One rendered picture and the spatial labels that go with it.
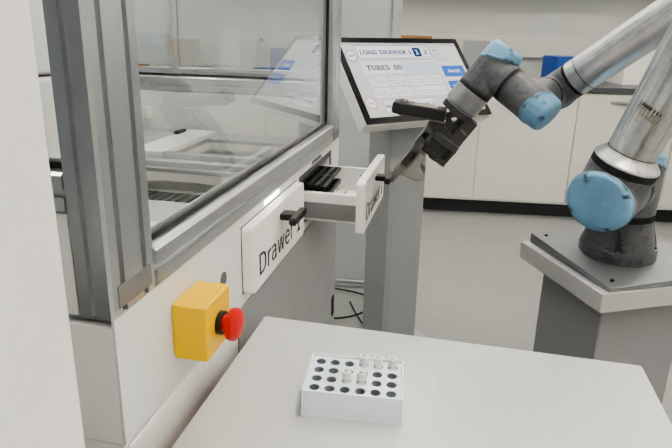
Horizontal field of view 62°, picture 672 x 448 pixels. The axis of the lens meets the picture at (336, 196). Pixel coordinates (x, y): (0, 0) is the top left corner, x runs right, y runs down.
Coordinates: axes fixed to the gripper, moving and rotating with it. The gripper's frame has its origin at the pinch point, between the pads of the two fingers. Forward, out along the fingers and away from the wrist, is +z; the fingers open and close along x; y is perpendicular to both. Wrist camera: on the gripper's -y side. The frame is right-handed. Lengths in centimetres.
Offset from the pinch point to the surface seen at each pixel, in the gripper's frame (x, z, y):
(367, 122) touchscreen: 37.2, 2.9, -13.0
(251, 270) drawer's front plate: -46.0, 13.8, -10.0
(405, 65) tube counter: 63, -13, -15
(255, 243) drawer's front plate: -44.7, 10.4, -12.1
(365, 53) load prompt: 55, -10, -27
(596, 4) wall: 344, -102, 55
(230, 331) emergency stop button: -66, 9, -7
